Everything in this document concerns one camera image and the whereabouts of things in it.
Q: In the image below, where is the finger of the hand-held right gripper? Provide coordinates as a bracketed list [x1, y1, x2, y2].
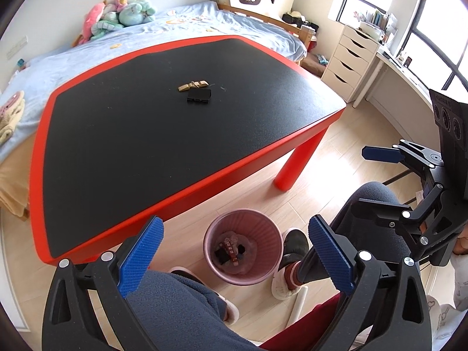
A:
[361, 139, 445, 181]
[353, 186, 445, 246]

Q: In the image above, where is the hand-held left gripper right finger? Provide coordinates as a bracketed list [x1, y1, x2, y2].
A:
[308, 214, 433, 351]

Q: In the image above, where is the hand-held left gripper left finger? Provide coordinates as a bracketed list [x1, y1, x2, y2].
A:
[41, 215, 165, 351]

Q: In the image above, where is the pink trash bin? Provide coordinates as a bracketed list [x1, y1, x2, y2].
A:
[203, 208, 285, 286]

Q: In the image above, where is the long red box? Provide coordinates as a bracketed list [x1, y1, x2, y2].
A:
[218, 237, 240, 267]

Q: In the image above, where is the person's right forearm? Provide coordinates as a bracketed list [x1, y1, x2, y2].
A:
[450, 253, 468, 311]

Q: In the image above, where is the person's right hand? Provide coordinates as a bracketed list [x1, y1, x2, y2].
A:
[453, 228, 468, 256]

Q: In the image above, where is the person's right slipper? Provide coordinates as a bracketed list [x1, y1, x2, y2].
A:
[271, 228, 311, 300]

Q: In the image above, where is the person's slipper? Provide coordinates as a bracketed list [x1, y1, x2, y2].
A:
[271, 228, 311, 300]
[170, 266, 240, 325]

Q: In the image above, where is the white pipe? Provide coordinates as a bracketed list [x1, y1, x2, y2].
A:
[285, 287, 309, 328]

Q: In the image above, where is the person's left leg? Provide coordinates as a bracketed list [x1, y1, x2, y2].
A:
[126, 271, 264, 351]

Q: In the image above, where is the white curved desk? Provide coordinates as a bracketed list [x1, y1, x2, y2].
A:
[353, 42, 450, 161]

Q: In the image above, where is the red cloth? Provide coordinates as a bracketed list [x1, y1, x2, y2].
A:
[259, 294, 342, 351]

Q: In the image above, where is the white drawer cabinet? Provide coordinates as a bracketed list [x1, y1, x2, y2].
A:
[322, 25, 381, 104]

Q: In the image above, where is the person's left slipper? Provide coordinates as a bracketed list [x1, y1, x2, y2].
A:
[170, 266, 240, 325]

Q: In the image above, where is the person's white printed clothing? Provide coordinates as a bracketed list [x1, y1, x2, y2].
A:
[426, 292, 468, 351]

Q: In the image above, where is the red table with black top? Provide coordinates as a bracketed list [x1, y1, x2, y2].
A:
[30, 34, 347, 264]

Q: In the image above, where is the row of books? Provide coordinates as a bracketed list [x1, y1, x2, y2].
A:
[353, 5, 398, 35]

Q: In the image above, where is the window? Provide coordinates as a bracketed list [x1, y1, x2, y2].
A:
[336, 0, 468, 92]

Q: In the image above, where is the black bag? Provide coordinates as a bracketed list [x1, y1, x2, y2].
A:
[282, 13, 319, 33]

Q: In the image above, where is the black binder clip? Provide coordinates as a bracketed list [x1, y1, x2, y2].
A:
[186, 88, 213, 104]

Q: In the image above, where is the gold clip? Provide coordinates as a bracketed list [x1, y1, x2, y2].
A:
[178, 80, 210, 92]

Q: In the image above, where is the beige folded blanket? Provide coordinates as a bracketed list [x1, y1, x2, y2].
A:
[0, 99, 26, 146]

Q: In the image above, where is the pink folded towel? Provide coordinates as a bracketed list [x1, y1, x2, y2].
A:
[0, 91, 24, 116]

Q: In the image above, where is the light blue bedsheet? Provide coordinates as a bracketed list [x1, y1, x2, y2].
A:
[0, 1, 308, 161]

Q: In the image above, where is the green striped plush toy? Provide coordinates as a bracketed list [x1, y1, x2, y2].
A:
[90, 20, 125, 41]

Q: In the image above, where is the pink plush toy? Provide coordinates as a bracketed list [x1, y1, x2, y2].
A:
[78, 3, 106, 44]

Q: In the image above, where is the teal elephant plush toy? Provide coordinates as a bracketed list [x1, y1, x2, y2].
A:
[119, 0, 158, 27]

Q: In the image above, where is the white wall socket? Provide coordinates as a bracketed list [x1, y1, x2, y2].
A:
[5, 36, 29, 57]

